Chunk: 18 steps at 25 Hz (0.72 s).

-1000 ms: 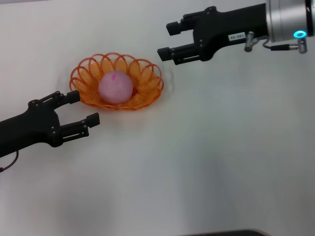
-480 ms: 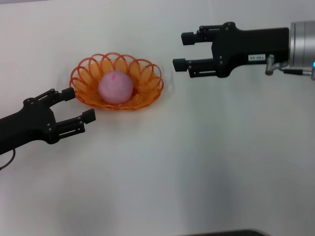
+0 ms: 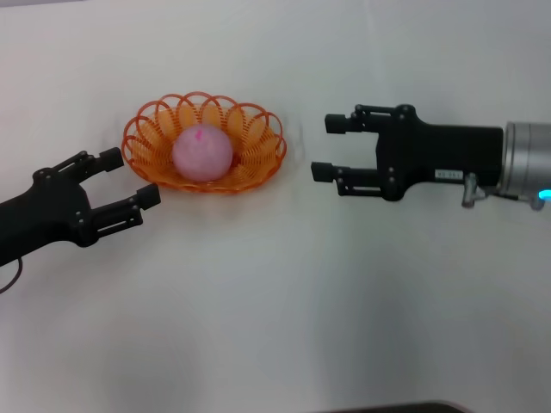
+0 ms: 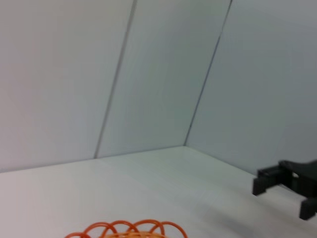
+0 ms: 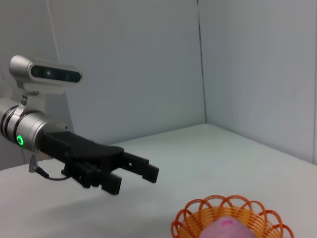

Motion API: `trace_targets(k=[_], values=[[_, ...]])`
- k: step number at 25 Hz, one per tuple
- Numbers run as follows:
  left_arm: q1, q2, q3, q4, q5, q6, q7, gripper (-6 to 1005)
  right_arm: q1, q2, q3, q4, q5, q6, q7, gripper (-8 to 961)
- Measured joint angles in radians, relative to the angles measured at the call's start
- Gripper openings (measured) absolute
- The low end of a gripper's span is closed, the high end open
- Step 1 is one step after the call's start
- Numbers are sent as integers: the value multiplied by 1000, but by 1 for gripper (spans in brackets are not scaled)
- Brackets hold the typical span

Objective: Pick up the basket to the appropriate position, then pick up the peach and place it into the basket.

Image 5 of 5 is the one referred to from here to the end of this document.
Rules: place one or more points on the orange woven plastic basket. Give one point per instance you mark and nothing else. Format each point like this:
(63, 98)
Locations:
(188, 220)

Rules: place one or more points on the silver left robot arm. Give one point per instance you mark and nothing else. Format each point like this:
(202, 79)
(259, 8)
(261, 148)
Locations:
(27, 126)

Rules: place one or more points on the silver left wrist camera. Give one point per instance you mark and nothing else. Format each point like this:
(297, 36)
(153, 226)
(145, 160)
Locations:
(57, 74)

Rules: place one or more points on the pink peach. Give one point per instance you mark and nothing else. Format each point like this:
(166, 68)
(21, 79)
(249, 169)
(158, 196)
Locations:
(227, 228)

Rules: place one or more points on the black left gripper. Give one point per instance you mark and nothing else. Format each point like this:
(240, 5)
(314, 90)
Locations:
(81, 156)

